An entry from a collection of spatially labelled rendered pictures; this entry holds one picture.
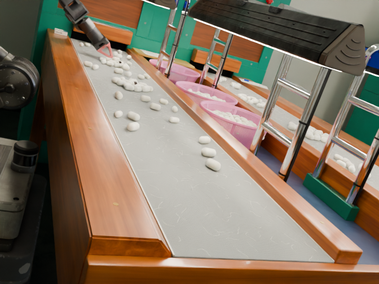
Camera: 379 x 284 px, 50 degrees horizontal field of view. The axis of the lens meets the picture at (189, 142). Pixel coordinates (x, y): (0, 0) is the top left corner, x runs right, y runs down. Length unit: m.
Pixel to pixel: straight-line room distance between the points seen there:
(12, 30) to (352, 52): 2.71
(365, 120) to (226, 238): 3.56
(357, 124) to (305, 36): 3.53
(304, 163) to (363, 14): 3.22
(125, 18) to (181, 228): 1.77
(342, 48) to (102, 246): 0.44
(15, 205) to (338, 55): 0.86
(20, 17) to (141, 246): 2.68
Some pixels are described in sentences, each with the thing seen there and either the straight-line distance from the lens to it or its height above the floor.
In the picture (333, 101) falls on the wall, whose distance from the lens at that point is 4.50.
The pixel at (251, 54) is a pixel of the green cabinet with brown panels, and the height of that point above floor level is 0.91.
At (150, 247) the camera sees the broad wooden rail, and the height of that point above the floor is 0.75.
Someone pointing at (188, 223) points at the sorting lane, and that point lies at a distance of 0.68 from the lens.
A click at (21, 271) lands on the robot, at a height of 0.29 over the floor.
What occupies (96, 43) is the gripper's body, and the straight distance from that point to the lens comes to 1.89.
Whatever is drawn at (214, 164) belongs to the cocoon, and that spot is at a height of 0.76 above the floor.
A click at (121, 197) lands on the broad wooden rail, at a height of 0.76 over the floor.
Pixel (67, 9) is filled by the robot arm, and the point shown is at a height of 0.91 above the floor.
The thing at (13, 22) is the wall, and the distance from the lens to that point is 3.14.
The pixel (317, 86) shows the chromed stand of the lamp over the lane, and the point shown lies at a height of 0.99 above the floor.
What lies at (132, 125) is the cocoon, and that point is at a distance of 1.02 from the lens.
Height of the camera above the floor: 1.06
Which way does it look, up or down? 17 degrees down
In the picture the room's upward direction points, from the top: 18 degrees clockwise
